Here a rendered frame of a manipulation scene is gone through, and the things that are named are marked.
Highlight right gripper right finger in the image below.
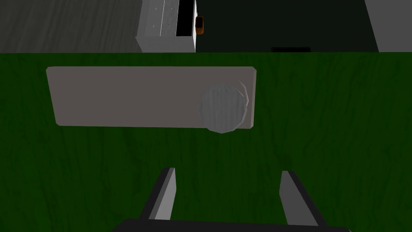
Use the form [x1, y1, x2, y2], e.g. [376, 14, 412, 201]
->
[278, 170, 328, 227]

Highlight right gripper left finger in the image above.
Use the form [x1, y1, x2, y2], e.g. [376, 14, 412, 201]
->
[139, 167, 177, 221]

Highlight grey round door knob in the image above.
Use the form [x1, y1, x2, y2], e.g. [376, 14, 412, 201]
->
[198, 83, 249, 134]

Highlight grey door plate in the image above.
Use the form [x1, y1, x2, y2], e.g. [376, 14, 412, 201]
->
[45, 66, 258, 129]

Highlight white cabinet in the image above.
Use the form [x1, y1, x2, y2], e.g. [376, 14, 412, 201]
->
[135, 0, 197, 53]

